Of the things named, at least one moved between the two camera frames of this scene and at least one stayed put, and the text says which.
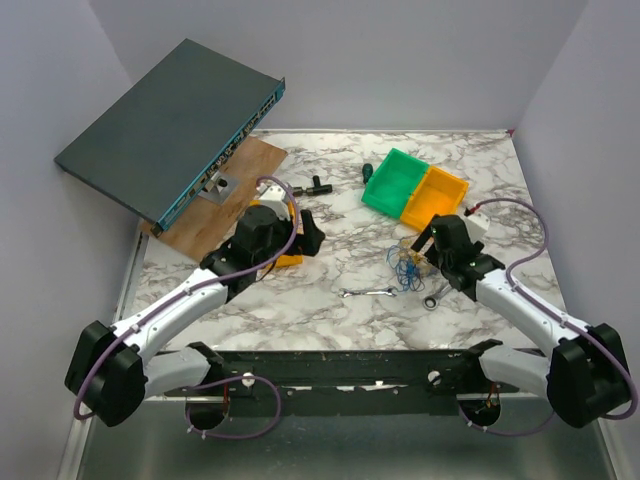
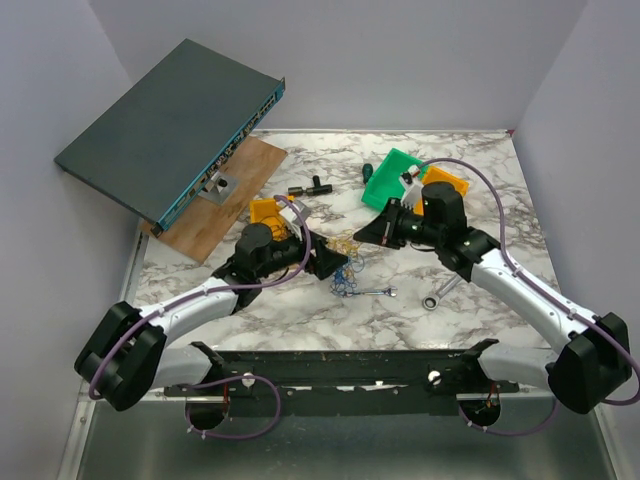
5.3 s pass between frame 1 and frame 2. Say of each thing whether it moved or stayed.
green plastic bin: stayed
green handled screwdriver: stayed
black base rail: stayed
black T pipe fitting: stayed
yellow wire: moved
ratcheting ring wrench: stayed
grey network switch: stayed
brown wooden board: stayed
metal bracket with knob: stayed
